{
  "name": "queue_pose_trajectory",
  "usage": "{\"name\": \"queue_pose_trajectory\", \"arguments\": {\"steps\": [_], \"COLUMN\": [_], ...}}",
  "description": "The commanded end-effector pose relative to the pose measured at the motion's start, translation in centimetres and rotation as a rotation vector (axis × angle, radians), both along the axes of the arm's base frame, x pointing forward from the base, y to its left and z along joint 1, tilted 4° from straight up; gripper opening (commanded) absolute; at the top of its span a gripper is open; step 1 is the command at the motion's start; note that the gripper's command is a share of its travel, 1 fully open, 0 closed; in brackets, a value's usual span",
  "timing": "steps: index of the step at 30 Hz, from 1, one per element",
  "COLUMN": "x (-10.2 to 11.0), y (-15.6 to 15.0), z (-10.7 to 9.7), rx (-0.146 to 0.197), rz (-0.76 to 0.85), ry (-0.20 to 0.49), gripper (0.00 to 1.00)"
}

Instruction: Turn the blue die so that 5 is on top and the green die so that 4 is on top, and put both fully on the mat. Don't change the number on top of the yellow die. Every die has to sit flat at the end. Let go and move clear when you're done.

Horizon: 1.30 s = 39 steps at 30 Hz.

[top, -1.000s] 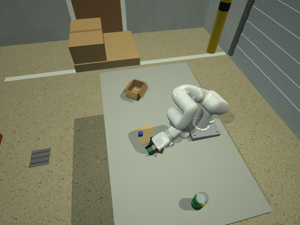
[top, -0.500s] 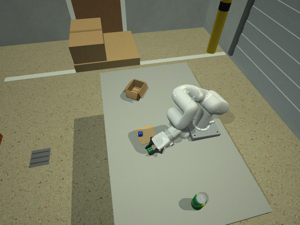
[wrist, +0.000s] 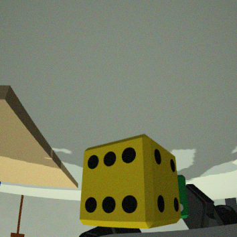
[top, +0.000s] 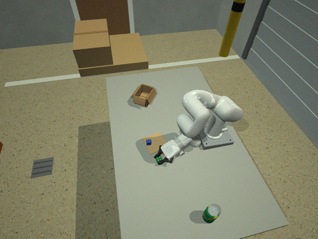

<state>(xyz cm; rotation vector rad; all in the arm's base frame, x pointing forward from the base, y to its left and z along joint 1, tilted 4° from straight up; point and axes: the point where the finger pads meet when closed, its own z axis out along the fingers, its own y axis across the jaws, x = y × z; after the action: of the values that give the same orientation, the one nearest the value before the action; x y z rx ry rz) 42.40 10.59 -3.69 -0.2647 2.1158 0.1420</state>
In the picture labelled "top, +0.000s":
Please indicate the green drink can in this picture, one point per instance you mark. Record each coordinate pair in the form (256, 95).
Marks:
(210, 213)

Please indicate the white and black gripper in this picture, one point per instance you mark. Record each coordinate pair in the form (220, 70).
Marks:
(170, 150)

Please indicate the tan square mat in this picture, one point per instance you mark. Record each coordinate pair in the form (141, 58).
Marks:
(156, 140)

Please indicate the brown cardboard box with flaps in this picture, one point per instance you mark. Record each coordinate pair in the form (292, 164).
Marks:
(143, 95)

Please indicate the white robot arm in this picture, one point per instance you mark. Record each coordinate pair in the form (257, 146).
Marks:
(196, 103)

